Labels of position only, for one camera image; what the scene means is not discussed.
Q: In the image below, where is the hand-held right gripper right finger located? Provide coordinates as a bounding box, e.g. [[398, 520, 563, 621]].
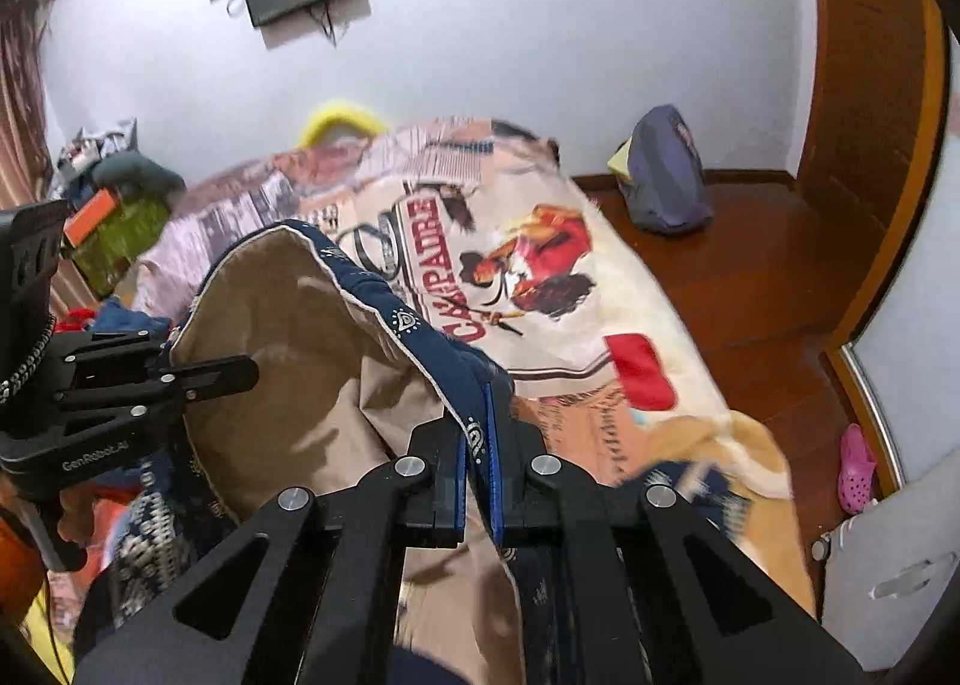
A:
[[480, 381, 863, 685]]

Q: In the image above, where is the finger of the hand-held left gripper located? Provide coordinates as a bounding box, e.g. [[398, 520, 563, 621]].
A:
[[54, 353, 261, 412], [64, 331, 175, 367]]

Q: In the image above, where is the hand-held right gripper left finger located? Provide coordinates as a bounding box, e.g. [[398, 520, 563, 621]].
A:
[[71, 419, 467, 685]]

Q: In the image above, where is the navy patterned hooded jacket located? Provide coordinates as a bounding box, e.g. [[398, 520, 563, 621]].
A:
[[75, 218, 530, 685]]

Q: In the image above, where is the folded blue garment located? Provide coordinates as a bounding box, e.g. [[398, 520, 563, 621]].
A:
[[97, 299, 173, 337]]

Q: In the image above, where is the orange box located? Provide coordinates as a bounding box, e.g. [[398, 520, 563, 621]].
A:
[[62, 188, 125, 247]]

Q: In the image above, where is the green patterned cloth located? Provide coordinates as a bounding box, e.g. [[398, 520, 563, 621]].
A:
[[71, 197, 173, 300]]

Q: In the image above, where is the grey pillow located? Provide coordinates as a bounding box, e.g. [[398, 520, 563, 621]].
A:
[[94, 151, 188, 202]]

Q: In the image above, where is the striped red curtain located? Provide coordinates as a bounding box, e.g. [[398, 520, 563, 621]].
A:
[[0, 0, 53, 210]]

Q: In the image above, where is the printed blanket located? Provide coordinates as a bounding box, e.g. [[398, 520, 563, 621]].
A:
[[135, 117, 818, 618]]

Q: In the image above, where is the yellow garment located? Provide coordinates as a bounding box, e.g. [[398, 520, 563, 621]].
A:
[[22, 576, 80, 685]]

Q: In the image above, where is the grey blue backpack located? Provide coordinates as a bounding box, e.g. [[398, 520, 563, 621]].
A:
[[615, 104, 715, 234]]

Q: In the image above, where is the pink clog shoe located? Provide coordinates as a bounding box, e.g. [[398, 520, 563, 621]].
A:
[[836, 424, 878, 515]]

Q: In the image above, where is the brown wooden door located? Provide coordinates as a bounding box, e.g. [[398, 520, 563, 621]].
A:
[[796, 0, 931, 266]]

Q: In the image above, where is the braided grey cable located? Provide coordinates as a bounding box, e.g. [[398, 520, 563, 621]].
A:
[[0, 325, 59, 407]]

